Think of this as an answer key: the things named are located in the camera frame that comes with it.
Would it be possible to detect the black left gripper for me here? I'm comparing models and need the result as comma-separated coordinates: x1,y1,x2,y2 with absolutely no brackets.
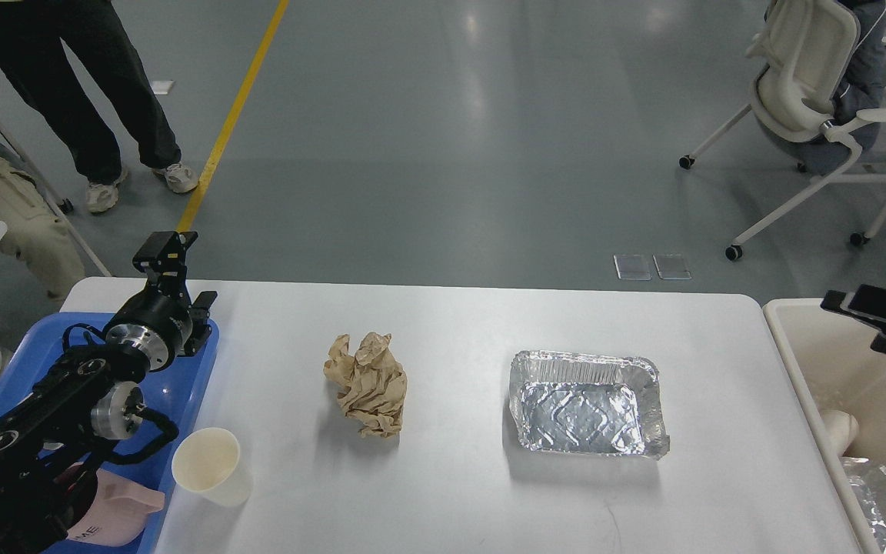
103,231,218,372

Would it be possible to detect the aluminium foil container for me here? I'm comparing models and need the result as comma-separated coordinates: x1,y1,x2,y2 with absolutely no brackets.
508,350,671,460

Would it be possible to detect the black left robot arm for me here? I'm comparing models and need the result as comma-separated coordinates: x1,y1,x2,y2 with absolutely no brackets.
0,231,217,553

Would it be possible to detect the person in dark trousers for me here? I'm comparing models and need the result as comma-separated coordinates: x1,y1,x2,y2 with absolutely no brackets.
0,1,199,214

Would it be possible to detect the seated person in jeans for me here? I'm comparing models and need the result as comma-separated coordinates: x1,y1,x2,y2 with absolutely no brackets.
797,1,886,175

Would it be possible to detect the pink mug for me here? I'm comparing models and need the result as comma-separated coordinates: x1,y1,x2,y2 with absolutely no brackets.
66,469,165,547

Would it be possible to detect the person in black shirt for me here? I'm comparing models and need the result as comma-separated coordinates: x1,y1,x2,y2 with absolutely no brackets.
0,155,85,304

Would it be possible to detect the white office chair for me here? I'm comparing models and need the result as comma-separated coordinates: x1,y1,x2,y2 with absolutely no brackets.
679,1,886,262

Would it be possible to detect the beige plastic bin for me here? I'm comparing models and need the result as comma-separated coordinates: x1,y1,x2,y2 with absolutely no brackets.
763,299,886,553

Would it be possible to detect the brown paper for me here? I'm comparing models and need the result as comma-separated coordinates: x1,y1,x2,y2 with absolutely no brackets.
323,331,408,439

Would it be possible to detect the white paper cup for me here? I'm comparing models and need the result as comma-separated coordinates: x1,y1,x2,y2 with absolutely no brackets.
170,427,253,507

